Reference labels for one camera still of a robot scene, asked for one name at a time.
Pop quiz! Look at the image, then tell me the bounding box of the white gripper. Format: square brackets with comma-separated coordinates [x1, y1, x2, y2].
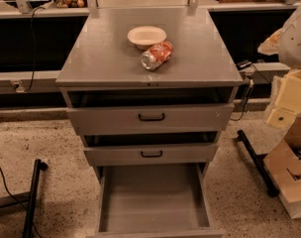
[266, 69, 301, 129]

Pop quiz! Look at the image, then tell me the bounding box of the orange soda can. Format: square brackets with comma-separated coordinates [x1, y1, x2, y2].
[141, 41, 173, 71]

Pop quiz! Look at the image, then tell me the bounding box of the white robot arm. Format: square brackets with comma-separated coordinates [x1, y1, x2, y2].
[257, 3, 301, 128]

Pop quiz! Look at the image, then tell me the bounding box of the grey middle drawer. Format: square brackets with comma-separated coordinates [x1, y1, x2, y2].
[84, 143, 218, 167]

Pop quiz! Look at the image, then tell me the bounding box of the grey top drawer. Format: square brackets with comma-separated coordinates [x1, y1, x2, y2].
[67, 104, 234, 136]

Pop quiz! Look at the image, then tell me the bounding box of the grey metal drawer cabinet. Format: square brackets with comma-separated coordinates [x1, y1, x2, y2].
[54, 6, 245, 238]

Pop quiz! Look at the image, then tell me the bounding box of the grey open bottom drawer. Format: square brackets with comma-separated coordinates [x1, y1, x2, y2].
[89, 163, 224, 238]

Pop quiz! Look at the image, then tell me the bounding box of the black floor stand right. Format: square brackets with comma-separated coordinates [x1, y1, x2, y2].
[237, 130, 279, 197]

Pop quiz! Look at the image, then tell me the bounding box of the black floor stand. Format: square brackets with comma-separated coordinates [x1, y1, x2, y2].
[0, 159, 48, 238]
[237, 130, 279, 197]

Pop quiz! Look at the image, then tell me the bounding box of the cardboard box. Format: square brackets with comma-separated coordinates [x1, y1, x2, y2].
[264, 118, 301, 219]

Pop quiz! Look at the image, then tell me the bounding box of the black power adapter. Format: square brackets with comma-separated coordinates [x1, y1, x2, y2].
[236, 59, 252, 70]

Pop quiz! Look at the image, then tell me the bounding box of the white paper bowl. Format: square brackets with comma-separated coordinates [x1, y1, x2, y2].
[127, 26, 166, 51]

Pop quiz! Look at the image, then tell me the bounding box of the black floor stand left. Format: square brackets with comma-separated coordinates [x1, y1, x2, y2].
[0, 159, 48, 238]

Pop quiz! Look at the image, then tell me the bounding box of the wall power outlet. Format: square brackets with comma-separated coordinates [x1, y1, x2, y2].
[11, 80, 25, 93]

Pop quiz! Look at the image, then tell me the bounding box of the black hanging cable left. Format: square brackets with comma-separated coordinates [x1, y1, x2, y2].
[24, 5, 46, 93]

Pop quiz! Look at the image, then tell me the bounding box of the black floor cable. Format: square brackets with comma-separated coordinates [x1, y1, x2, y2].
[0, 156, 43, 238]

